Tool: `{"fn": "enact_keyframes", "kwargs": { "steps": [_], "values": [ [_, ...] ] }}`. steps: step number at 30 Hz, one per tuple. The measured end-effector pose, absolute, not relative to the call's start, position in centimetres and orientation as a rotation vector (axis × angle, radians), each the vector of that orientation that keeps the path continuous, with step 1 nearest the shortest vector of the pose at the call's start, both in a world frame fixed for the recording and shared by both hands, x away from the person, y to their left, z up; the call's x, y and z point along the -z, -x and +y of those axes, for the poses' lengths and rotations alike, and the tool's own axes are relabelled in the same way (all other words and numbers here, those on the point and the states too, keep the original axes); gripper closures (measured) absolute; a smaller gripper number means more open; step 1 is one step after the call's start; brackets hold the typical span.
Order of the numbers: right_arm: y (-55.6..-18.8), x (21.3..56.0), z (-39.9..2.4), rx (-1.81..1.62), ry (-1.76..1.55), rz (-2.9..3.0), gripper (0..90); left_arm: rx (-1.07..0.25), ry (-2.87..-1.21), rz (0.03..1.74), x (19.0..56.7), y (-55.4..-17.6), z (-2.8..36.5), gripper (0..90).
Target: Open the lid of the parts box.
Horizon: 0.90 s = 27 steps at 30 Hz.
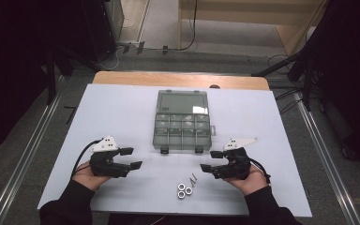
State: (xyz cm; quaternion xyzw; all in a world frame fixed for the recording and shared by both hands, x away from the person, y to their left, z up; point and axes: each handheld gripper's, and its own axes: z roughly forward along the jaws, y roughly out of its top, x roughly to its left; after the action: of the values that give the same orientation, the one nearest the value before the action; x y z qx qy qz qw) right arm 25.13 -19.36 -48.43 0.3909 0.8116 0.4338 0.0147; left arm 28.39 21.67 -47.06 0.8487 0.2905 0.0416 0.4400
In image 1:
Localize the hand-held gripper black cable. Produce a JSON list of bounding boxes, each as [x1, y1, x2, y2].
[[70, 139, 102, 179], [248, 157, 272, 185]]

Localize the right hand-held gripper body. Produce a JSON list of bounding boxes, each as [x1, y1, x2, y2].
[[213, 136, 260, 181]]

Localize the right hand-held gripper black cable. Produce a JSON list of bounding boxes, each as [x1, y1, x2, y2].
[[248, 157, 272, 185]]

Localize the person's right hand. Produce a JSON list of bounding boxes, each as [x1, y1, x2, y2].
[[224, 163, 271, 197]]

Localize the person's left hand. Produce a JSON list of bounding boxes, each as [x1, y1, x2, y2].
[[71, 160, 112, 192]]

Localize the hanging black cable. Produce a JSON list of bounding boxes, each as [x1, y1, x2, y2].
[[181, 0, 199, 52]]

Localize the metal floor rail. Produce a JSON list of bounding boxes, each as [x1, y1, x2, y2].
[[0, 90, 64, 225], [293, 92, 360, 225]]

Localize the black curtain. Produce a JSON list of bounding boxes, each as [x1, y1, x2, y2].
[[0, 0, 88, 158], [306, 0, 360, 170]]

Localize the black floor cables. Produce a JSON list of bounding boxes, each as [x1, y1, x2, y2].
[[275, 87, 304, 115]]

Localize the light wooden furniture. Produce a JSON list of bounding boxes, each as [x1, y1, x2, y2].
[[177, 0, 329, 57]]

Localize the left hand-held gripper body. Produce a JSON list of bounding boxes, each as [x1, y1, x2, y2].
[[88, 134, 132, 179]]

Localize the white floor cable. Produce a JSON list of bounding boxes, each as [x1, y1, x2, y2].
[[99, 18, 129, 71]]

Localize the grey transparent compartment box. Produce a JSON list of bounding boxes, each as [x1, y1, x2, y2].
[[152, 89, 217, 155]]

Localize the black computer tower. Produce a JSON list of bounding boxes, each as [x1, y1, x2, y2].
[[81, 0, 126, 62]]

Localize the black metal stand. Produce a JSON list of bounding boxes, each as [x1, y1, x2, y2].
[[251, 0, 338, 112]]

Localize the left hand-held gripper black cable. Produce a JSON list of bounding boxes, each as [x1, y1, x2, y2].
[[70, 139, 102, 179]]

